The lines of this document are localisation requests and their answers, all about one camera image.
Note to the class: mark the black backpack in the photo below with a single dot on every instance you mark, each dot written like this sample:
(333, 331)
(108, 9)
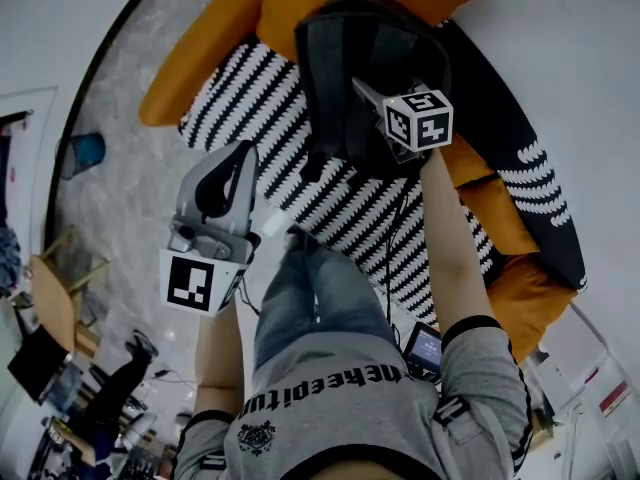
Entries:
(330, 83)

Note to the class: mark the small black screen device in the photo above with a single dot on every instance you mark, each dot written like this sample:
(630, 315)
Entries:
(424, 345)

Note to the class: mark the person's grey printed shirt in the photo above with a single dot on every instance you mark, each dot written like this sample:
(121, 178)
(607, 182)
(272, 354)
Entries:
(360, 408)

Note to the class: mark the medium orange cushion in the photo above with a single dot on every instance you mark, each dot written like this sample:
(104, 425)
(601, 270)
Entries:
(500, 218)

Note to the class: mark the person's right forearm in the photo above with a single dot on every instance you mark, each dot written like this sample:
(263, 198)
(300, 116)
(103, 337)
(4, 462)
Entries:
(452, 248)

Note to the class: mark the pile of blue clothes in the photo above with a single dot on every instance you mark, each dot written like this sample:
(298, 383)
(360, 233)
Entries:
(7, 258)

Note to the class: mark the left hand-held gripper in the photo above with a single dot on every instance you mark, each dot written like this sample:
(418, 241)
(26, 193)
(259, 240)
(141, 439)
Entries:
(187, 280)

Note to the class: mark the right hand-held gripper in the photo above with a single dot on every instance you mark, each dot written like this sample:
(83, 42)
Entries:
(430, 128)

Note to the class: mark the small orange cushion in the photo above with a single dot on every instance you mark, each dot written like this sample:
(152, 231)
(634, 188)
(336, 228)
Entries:
(467, 163)

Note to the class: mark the person's left forearm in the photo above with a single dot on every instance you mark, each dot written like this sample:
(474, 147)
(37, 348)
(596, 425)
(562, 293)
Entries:
(220, 363)

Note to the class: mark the person's blue jeans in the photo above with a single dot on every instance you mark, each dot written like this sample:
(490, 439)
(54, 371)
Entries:
(320, 303)

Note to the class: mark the wooden chair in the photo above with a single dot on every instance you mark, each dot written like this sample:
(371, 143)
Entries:
(50, 293)

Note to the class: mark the black white striped blanket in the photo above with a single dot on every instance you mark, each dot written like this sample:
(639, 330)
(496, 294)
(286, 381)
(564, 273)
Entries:
(250, 98)

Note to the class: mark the blue waste bin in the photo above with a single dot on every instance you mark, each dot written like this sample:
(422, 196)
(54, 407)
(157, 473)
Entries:
(87, 153)

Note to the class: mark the person's grey shoe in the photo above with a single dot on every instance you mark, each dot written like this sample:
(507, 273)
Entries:
(296, 235)

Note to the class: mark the orange sofa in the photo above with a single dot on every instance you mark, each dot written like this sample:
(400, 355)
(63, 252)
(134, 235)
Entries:
(200, 58)

